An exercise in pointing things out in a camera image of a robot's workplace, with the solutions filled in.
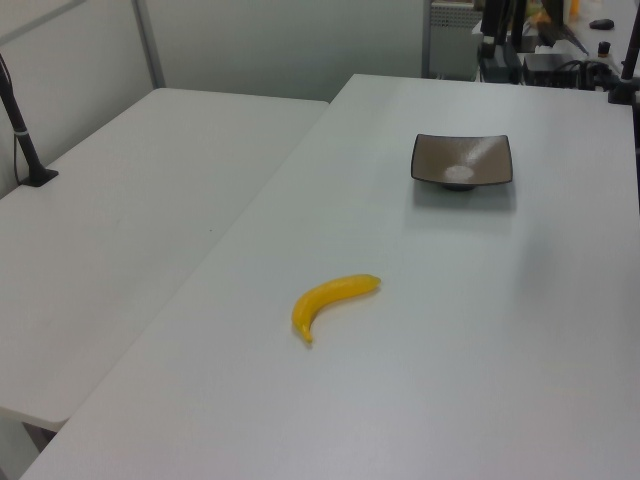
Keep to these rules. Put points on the black clamped stand pole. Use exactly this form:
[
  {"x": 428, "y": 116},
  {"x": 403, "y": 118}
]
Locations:
[{"x": 627, "y": 65}]

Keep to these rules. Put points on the black ribbed power box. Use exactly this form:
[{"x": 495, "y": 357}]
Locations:
[{"x": 502, "y": 69}]

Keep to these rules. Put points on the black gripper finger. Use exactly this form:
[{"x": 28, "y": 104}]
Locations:
[
  {"x": 493, "y": 20},
  {"x": 517, "y": 22}
]

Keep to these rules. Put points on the perforated grey metal panel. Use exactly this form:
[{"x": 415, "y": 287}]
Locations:
[{"x": 450, "y": 35}]

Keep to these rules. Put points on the black stop button knob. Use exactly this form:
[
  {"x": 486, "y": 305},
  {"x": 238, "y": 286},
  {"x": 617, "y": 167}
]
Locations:
[{"x": 604, "y": 48}]

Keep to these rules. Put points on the black flat electronics box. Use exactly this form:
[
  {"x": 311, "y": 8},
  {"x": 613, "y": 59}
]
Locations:
[{"x": 547, "y": 67}]

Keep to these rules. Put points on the dark open laptop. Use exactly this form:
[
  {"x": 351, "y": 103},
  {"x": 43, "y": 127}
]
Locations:
[{"x": 560, "y": 27}]

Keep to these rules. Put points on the yellow banana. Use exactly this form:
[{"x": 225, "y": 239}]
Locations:
[{"x": 325, "y": 292}]

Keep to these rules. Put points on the square brown ceramic plate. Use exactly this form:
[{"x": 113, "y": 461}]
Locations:
[{"x": 450, "y": 155}]

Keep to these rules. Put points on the orange bottle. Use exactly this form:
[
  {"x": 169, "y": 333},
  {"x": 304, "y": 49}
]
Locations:
[{"x": 575, "y": 7}]

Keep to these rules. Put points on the black computer mouse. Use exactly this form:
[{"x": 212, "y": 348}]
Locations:
[{"x": 601, "y": 23}]

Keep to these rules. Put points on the black camera stand pole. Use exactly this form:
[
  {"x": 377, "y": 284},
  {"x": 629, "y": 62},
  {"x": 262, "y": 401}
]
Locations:
[{"x": 25, "y": 145}]

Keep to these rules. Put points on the grey partition frame post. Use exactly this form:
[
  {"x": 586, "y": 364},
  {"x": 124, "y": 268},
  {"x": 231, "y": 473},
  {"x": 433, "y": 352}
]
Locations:
[{"x": 150, "y": 45}]

